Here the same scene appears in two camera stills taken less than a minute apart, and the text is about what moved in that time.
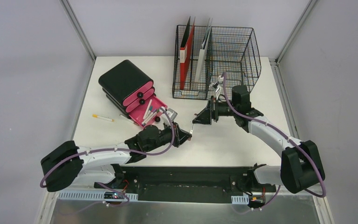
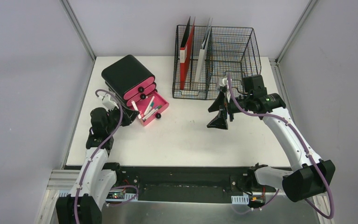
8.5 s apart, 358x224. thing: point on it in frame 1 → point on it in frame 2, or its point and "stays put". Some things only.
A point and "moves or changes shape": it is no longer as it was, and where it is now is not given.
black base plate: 186,184 stays put
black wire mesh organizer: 209,60 stays put
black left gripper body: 176,134 → 125,114
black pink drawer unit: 130,88 moves or changes shape
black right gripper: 204,116 → 220,121
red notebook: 185,58 stays put
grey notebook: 203,53 stays put
